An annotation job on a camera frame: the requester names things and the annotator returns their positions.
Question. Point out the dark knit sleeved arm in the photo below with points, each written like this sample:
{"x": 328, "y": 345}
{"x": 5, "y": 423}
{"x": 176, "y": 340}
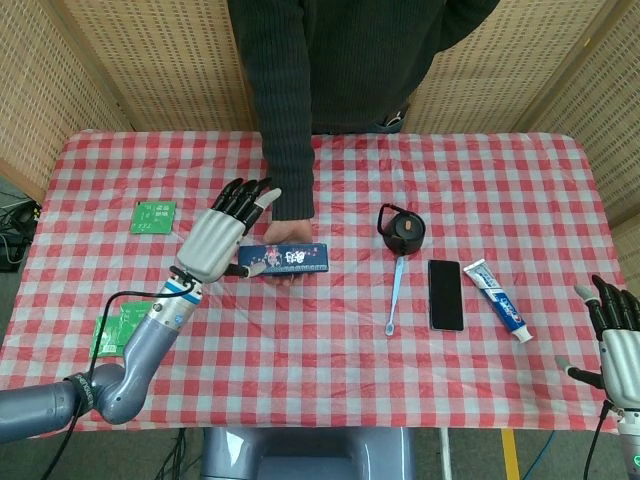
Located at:
{"x": 282, "y": 100}

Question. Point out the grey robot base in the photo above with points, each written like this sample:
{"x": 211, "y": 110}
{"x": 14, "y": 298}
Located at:
{"x": 307, "y": 455}

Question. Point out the small blue patterned box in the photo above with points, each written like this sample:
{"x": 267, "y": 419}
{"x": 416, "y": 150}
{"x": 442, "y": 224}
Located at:
{"x": 285, "y": 258}

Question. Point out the woven rattan screen panel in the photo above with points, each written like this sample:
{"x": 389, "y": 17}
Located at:
{"x": 45, "y": 90}
{"x": 610, "y": 125}
{"x": 175, "y": 60}
{"x": 490, "y": 80}

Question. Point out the dark knit sweater torso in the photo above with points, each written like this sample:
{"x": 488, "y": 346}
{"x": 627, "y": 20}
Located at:
{"x": 370, "y": 55}

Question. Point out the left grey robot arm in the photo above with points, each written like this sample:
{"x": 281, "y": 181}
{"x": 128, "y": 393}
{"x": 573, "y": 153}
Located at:
{"x": 125, "y": 370}

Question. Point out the light blue toothbrush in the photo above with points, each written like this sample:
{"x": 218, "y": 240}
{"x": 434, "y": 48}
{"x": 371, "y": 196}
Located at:
{"x": 396, "y": 295}

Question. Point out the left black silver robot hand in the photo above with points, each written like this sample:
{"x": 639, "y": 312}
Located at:
{"x": 212, "y": 240}

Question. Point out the red white checkered tablecloth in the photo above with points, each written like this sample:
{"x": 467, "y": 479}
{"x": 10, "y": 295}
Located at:
{"x": 350, "y": 380}

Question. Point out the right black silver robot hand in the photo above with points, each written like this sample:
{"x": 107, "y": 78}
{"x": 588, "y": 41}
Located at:
{"x": 622, "y": 357}

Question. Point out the black smartphone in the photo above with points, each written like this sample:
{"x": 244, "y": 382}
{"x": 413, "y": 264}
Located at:
{"x": 445, "y": 295}

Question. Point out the black round lid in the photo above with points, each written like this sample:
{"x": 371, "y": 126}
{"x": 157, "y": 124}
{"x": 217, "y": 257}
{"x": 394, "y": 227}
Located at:
{"x": 405, "y": 231}

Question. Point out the bare human hand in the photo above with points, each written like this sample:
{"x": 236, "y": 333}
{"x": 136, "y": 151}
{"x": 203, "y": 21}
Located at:
{"x": 290, "y": 232}

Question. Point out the white blue toothpaste tube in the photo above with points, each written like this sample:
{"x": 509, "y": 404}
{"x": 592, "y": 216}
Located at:
{"x": 500, "y": 302}

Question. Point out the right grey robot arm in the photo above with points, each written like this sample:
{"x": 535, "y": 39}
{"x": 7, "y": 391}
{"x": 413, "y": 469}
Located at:
{"x": 630, "y": 445}

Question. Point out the green square sachet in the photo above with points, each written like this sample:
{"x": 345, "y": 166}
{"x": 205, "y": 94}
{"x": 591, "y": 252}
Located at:
{"x": 106, "y": 340}
{"x": 132, "y": 317}
{"x": 153, "y": 217}

